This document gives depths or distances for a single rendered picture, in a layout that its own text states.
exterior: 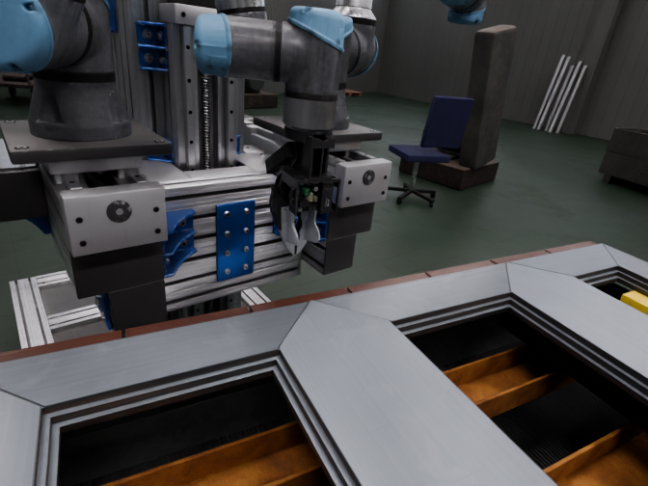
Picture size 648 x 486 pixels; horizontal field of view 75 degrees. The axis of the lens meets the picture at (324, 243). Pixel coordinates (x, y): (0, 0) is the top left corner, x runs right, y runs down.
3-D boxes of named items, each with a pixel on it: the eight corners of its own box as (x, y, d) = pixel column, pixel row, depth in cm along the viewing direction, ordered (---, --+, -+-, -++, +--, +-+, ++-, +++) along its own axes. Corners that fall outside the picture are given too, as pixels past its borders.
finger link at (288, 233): (287, 269, 67) (292, 215, 63) (274, 253, 71) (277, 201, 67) (306, 266, 68) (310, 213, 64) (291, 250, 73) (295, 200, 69)
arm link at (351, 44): (284, 76, 93) (287, 7, 88) (312, 75, 105) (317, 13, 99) (333, 84, 89) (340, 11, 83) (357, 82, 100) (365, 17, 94)
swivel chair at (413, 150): (451, 204, 386) (477, 98, 347) (414, 212, 356) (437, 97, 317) (408, 186, 424) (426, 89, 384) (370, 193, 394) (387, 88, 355)
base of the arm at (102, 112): (25, 123, 72) (13, 61, 68) (119, 121, 81) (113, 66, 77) (36, 144, 62) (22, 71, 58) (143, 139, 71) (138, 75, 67)
